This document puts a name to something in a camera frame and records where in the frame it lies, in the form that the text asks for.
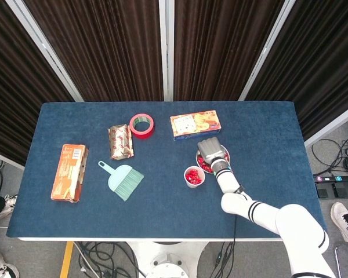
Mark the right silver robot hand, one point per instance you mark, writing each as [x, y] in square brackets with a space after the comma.
[211, 149]

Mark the red candies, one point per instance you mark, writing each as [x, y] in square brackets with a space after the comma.
[193, 177]
[204, 166]

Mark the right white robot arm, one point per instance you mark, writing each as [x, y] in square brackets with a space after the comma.
[229, 182]

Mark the white paper cup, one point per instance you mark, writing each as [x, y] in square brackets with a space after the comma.
[195, 186]

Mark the round silver metal plate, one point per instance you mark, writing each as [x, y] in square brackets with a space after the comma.
[225, 149]

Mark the yellow blue biscuit box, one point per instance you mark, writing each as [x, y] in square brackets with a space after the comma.
[194, 124]

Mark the red tape roll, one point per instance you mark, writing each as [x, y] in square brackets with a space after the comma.
[142, 134]

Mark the blue felt table cover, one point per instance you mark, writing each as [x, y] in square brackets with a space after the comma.
[162, 202]

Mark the gold foil snack pack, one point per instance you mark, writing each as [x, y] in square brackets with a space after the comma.
[120, 142]

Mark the teal hand brush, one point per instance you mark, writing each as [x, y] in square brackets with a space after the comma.
[119, 179]

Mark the dark brown pleated curtain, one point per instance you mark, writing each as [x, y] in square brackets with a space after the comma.
[220, 49]
[104, 49]
[11, 87]
[322, 58]

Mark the white partition base bar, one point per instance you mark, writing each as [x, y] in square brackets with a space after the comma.
[5, 159]
[330, 127]

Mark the black foot pedal unit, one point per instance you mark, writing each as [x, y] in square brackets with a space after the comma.
[339, 189]

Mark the orange cardboard box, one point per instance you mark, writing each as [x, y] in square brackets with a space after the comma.
[68, 173]

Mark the white black sneaker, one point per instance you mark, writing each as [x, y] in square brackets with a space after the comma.
[3, 269]

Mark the white partition post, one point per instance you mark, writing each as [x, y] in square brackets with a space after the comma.
[45, 50]
[166, 50]
[266, 50]

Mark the white table frame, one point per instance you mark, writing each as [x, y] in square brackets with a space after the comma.
[133, 239]

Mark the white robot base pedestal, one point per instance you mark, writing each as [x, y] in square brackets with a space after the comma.
[165, 260]

